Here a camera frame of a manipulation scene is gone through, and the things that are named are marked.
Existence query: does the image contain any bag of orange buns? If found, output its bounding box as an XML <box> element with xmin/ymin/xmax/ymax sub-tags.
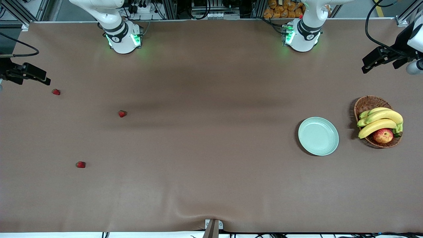
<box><xmin>263</xmin><ymin>0</ymin><xmax>306</xmax><ymax>19</ymax></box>

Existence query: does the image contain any brown wicker basket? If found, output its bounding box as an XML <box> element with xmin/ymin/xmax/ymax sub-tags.
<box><xmin>354</xmin><ymin>96</ymin><xmax>403</xmax><ymax>148</ymax></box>

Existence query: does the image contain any brown table cover mat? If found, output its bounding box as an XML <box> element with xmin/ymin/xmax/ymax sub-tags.
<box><xmin>0</xmin><ymin>18</ymin><xmax>423</xmax><ymax>233</ymax></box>

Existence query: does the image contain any small metal table bracket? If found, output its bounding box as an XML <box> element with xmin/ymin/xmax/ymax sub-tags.
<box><xmin>205</xmin><ymin>219</ymin><xmax>224</xmax><ymax>230</ymax></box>

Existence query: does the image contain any greenish yellow banana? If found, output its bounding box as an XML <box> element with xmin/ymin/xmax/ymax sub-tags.
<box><xmin>360</xmin><ymin>107</ymin><xmax>392</xmax><ymax>120</ymax></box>

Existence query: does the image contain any red yellow apple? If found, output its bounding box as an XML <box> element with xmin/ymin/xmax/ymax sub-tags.
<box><xmin>372</xmin><ymin>128</ymin><xmax>394</xmax><ymax>144</ymax></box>

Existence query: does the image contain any grey brown support post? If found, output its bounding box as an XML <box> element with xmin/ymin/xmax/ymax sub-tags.
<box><xmin>202</xmin><ymin>220</ymin><xmax>219</xmax><ymax>238</ymax></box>

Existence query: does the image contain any pale green plate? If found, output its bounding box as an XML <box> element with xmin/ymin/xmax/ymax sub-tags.
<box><xmin>298</xmin><ymin>117</ymin><xmax>339</xmax><ymax>156</ymax></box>

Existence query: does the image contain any aluminium frame strut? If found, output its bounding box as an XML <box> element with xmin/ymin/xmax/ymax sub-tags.
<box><xmin>162</xmin><ymin>0</ymin><xmax>179</xmax><ymax>20</ymax></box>
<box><xmin>395</xmin><ymin>0</ymin><xmax>423</xmax><ymax>27</ymax></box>
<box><xmin>0</xmin><ymin>0</ymin><xmax>30</xmax><ymax>30</ymax></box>

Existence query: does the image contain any white power strip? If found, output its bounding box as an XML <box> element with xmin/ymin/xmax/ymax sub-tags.
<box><xmin>131</xmin><ymin>2</ymin><xmax>153</xmax><ymax>14</ymax></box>

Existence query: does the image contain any white terminal block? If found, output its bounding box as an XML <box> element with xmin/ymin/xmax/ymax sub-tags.
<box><xmin>207</xmin><ymin>12</ymin><xmax>241</xmax><ymax>20</ymax></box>

